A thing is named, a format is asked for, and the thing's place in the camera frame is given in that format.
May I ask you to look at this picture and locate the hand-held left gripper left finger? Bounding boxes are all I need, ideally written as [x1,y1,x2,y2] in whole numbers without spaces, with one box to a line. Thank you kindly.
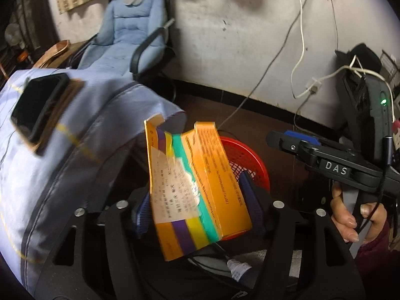
[34,190,154,300]

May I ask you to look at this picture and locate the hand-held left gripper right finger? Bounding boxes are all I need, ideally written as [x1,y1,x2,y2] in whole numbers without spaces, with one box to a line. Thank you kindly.
[239,170,366,300]

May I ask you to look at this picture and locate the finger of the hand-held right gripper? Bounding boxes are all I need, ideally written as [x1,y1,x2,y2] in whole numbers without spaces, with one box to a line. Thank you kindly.
[284,129,355,152]
[265,130,320,171]

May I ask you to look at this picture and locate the red plastic basket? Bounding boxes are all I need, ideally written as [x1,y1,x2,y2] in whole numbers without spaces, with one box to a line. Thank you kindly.
[219,136,271,194]

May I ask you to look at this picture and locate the orange striped medicine box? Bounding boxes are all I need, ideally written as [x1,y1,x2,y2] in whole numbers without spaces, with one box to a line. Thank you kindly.
[144,114,253,261]

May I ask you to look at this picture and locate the person's right forearm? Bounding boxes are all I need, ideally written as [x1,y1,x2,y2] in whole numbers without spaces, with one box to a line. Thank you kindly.
[356,222,400,291]

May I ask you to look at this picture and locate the person's right hand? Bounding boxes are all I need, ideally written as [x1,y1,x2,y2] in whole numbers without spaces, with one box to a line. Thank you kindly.
[330,183,388,243]

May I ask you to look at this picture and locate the blue striped tablecloth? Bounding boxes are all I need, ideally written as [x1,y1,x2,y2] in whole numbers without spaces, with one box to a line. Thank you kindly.
[0,69,188,294]

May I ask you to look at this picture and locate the brown notebook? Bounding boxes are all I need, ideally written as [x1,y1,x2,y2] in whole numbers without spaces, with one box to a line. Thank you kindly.
[28,79,85,156]

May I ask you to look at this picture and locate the black smartphone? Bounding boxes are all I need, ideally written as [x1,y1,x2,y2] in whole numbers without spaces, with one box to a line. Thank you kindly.
[9,73,70,143]

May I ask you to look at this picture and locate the blue padded office chair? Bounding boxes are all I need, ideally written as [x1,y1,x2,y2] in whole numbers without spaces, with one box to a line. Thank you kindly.
[67,0,177,85]

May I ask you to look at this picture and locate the light blue chair cushion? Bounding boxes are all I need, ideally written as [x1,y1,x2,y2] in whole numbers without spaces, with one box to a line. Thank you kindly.
[78,0,166,77]

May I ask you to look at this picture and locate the small white fan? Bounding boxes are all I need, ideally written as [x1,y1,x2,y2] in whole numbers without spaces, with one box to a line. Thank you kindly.
[4,23,24,49]

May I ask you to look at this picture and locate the white charging cable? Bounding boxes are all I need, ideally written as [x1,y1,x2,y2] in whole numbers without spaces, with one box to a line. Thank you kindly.
[295,54,397,122]

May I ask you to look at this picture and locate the grey cable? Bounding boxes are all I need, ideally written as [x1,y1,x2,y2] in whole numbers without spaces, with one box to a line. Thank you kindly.
[217,0,315,130]

